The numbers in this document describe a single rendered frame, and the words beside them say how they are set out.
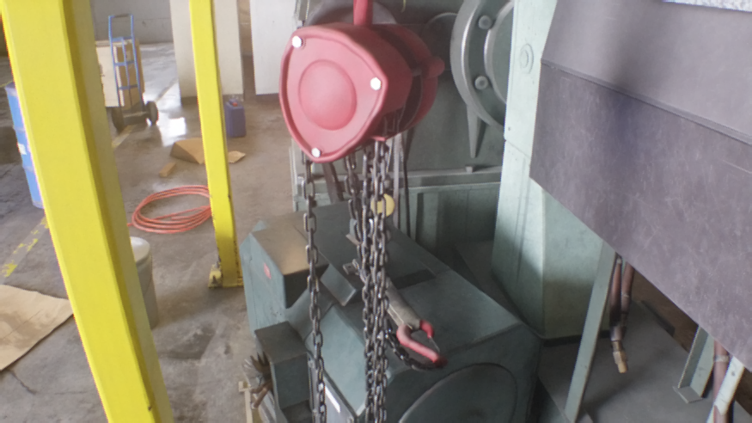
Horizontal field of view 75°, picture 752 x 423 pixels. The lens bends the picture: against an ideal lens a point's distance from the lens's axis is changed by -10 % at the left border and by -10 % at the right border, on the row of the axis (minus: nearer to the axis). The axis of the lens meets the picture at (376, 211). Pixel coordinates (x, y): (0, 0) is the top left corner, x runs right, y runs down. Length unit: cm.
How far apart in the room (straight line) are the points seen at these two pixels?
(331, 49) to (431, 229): 135
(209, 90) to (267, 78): 428
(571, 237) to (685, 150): 62
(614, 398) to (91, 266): 113
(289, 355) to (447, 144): 97
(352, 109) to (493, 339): 63
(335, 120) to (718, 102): 51
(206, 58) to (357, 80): 197
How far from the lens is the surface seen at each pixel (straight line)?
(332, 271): 120
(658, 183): 91
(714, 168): 82
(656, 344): 159
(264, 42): 674
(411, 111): 66
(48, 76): 86
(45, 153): 89
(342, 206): 158
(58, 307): 300
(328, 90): 60
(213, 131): 259
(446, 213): 187
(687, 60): 88
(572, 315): 147
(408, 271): 119
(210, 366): 236
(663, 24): 94
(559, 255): 141
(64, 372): 256
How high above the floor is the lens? 148
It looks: 24 degrees down
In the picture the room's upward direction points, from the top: straight up
